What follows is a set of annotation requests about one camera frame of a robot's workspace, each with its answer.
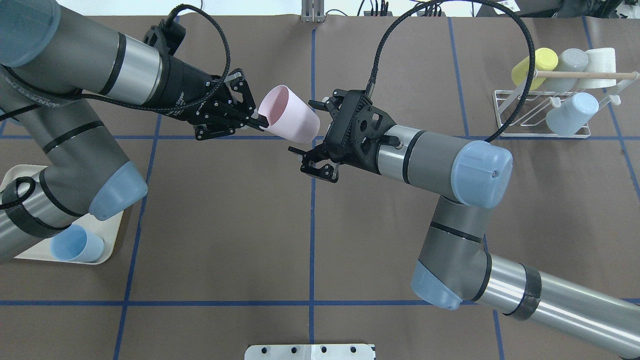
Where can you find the white wire cup rack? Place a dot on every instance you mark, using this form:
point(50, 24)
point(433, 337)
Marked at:
point(525, 112)

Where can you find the grey plastic cup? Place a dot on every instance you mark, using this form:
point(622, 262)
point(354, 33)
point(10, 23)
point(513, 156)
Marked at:
point(570, 60)

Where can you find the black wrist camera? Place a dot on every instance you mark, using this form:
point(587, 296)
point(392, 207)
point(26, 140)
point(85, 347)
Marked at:
point(165, 37)

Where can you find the pink plastic cup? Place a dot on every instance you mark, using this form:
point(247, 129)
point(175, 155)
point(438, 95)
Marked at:
point(288, 116)

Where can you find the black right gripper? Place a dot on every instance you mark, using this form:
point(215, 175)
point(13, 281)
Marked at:
point(319, 167)

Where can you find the aluminium frame post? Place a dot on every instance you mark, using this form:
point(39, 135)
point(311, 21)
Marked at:
point(313, 11)

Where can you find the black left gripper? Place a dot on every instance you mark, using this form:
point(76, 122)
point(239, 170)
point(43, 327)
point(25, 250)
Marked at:
point(186, 86)

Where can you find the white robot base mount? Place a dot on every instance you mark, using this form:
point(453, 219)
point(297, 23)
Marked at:
point(338, 351)

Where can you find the cream plastic tray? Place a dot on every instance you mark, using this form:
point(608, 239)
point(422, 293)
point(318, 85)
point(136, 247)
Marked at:
point(107, 230)

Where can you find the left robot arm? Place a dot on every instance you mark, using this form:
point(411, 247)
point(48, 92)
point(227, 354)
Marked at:
point(53, 61)

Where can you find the cream white cup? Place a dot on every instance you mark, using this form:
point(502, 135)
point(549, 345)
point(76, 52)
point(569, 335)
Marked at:
point(601, 60)

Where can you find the light blue plastic cup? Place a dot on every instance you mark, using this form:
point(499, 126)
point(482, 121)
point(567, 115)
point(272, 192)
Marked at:
point(573, 113)

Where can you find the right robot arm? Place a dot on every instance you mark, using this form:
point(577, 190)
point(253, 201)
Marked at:
point(571, 210)

